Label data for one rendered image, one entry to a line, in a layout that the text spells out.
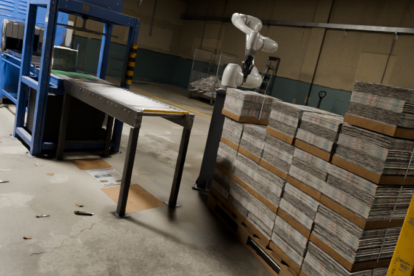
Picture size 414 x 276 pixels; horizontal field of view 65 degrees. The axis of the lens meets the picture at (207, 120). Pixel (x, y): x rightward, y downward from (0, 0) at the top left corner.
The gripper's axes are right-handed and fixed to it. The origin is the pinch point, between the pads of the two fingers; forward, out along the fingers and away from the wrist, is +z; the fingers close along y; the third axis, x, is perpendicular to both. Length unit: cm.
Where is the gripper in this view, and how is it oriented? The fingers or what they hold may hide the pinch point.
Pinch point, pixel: (244, 78)
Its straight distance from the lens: 294.6
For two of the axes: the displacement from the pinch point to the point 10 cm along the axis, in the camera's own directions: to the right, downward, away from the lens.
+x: -4.4, -2.4, 8.7
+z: -2.0, 9.7, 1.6
